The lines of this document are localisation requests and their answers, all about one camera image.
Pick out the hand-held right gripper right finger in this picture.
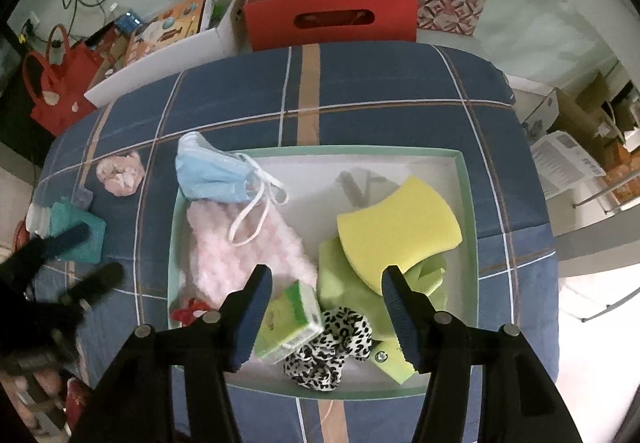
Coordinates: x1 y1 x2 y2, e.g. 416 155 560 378
381 264 583 443

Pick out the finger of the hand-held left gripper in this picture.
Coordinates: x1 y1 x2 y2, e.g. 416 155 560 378
57 262 126 310
30 221 93 265

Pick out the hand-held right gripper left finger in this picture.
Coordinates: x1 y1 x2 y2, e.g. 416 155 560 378
75 264 275 443

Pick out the teal cloth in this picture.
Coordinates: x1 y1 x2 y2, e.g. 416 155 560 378
47 200 107 264

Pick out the green tissue pack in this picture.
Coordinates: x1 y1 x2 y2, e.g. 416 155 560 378
252 281 325 365

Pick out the red and white scrunchie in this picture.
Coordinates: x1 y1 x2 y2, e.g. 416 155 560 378
170 295 211 326

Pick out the leopard print scrunchie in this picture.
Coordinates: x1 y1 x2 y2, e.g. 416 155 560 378
283 306 375 391

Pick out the yellow sponge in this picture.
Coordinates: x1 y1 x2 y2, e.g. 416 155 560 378
336 176 463 296

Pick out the blue face mask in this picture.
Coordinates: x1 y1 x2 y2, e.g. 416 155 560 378
175 132 289 245

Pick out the green rimmed white box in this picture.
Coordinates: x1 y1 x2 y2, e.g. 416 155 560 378
166 146 480 401

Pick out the pink fluffy cloth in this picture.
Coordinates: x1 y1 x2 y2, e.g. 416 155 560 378
182 200 318 314

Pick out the light green cloth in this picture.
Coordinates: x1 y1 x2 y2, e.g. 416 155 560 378
317 238 448 384

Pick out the pink scrunchie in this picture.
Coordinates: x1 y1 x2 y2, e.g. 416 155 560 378
96 150 146 197

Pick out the red patterned floor item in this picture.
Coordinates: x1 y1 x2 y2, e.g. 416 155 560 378
62 375 96 429

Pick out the red tote bag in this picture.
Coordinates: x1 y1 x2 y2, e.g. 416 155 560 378
22 23 98 136

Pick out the white cardboard box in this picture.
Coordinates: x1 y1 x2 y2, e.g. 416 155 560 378
84 0 248 109

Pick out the orange toy box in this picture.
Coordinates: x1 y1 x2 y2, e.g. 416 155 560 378
122 0 211 66

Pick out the blue plaid blanket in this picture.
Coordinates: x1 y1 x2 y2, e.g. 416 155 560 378
30 42 561 443

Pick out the stack of cardboard boxes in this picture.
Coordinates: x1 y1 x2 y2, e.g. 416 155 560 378
520 70 640 204

